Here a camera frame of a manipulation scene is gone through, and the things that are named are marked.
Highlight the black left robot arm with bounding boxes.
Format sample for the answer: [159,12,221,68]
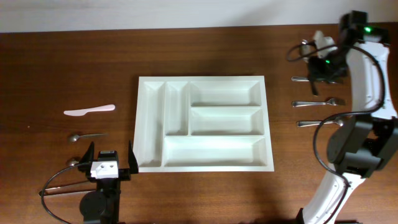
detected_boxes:
[78,142,139,224]

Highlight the metal fork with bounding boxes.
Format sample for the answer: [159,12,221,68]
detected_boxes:
[291,77,343,84]
[291,98,346,107]

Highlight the small metal teaspoon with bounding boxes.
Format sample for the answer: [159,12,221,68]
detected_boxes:
[66,157,80,167]
[68,133,106,142]

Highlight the white plastic cutlery tray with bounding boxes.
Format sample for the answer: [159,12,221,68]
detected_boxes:
[132,76,274,172]

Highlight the pink plastic knife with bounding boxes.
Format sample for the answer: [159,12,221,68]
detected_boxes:
[63,105,116,116]

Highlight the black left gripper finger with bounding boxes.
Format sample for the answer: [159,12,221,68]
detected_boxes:
[80,142,95,164]
[128,141,139,174]

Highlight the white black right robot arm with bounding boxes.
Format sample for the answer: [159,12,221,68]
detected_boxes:
[295,11,397,223]

